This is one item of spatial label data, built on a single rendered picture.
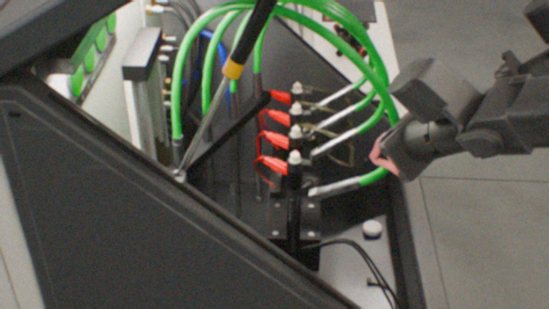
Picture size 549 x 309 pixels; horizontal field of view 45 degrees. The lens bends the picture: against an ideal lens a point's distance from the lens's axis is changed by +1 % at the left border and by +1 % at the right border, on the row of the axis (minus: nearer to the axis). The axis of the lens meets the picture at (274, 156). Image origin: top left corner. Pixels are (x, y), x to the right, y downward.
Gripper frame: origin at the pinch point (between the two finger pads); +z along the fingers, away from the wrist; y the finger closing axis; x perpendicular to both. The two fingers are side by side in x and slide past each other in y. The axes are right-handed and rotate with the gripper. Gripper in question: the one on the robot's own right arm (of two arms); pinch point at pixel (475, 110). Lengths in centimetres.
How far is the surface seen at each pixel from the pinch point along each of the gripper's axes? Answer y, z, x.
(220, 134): 21.9, 39.9, 1.7
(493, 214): -100, 71, -131
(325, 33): 27.8, 2.7, 17.3
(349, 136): 7.0, 21.7, -1.9
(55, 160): 40, 22, 48
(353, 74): 4, 37, -51
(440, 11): -67, 101, -336
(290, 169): 11.2, 28.5, 8.9
